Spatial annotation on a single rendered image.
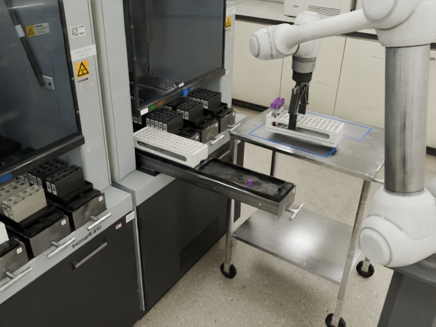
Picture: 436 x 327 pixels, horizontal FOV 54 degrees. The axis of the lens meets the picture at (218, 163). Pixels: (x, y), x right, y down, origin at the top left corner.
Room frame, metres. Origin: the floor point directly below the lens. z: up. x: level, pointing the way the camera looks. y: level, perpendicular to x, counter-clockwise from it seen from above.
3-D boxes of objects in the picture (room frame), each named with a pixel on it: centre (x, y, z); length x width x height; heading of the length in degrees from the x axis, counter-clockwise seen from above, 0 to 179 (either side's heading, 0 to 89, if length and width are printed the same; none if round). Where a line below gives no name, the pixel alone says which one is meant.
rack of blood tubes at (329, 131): (1.59, -0.34, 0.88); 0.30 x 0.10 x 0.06; 62
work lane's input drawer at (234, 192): (1.37, 0.04, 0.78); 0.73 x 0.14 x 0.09; 59
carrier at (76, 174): (1.17, 0.48, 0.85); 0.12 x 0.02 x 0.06; 149
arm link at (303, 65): (1.60, -0.31, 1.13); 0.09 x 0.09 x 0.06
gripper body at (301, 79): (1.60, -0.31, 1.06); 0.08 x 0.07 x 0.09; 152
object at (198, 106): (1.77, 0.11, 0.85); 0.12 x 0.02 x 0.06; 148
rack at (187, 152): (1.46, 0.19, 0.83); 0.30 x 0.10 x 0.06; 59
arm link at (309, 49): (1.59, -0.30, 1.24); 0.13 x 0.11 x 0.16; 121
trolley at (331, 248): (1.66, -0.42, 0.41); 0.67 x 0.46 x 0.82; 56
